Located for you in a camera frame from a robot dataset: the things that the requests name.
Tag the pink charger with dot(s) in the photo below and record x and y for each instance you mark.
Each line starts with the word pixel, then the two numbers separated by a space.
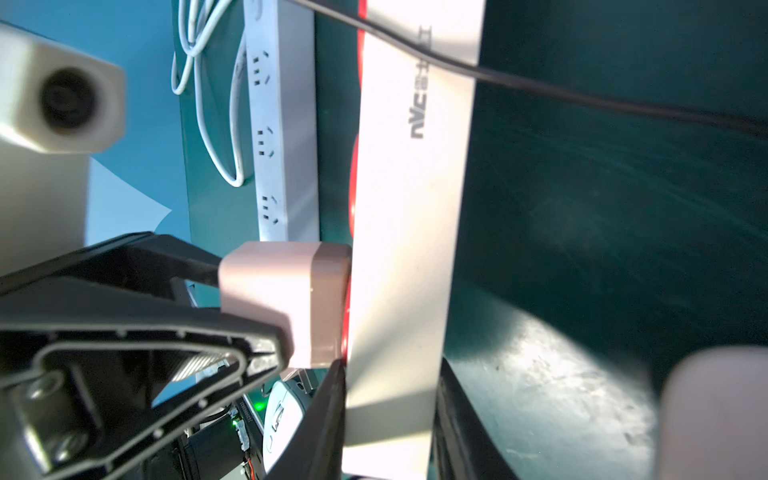
pixel 298 287

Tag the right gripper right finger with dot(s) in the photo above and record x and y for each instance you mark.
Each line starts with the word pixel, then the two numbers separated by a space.
pixel 462 447

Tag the light green wireless mouse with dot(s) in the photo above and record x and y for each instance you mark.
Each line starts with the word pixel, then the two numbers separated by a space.
pixel 286 407

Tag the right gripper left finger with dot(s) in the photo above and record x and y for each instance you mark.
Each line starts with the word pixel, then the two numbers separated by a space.
pixel 315 450

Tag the peach wireless mouse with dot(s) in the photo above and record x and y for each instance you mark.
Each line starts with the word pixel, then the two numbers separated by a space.
pixel 713 416

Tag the white power strip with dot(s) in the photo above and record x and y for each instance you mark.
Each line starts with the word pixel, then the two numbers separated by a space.
pixel 280 47

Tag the beige wooden power strip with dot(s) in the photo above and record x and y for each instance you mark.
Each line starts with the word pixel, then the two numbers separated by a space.
pixel 415 121

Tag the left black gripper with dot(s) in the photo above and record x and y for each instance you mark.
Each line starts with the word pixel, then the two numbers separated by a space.
pixel 100 371

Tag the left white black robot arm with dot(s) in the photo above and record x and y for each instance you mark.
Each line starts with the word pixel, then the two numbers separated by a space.
pixel 209 450

